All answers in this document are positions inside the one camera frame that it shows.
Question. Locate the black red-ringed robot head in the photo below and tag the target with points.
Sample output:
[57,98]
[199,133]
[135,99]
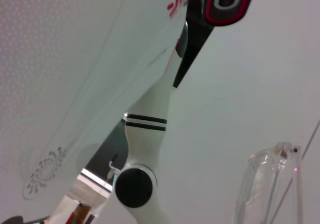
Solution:
[227,2]

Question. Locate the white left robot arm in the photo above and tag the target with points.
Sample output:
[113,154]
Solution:
[145,139]

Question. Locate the round perforated vent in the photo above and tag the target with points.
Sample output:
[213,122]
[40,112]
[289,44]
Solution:
[45,174]

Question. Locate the small white hook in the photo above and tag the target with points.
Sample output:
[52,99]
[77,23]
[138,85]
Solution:
[111,170]

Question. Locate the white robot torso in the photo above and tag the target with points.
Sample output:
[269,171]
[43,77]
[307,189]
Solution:
[160,34]

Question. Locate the clear white glasses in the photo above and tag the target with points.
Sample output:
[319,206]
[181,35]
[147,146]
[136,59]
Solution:
[282,154]

